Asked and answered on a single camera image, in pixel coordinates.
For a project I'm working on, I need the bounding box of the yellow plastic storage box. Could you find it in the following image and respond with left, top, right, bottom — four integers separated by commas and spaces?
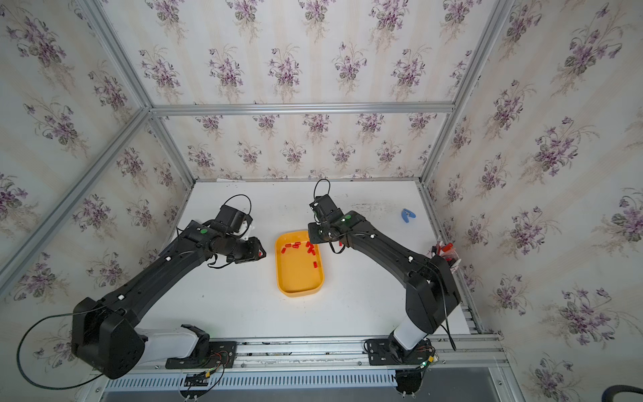
275, 230, 325, 297

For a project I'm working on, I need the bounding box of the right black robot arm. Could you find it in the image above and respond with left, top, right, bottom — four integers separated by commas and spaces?
308, 207, 461, 363

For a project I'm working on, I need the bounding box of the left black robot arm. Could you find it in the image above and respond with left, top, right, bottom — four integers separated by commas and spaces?
70, 217, 266, 380

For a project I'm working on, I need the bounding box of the blue plastic clip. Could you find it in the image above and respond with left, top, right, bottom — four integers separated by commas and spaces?
401, 209, 416, 223

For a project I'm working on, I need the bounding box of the pink pen holder cup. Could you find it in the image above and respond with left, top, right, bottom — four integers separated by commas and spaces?
430, 241, 461, 273

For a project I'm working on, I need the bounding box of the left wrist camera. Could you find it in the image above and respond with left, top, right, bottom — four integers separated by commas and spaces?
210, 204, 253, 238

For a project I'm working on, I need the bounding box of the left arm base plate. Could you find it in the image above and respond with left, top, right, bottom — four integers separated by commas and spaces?
164, 341, 238, 370

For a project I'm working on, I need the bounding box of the aluminium rail frame front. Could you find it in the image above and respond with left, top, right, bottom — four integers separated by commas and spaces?
77, 335, 525, 401

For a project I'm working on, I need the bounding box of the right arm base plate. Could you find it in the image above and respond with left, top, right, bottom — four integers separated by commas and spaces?
363, 338, 436, 367

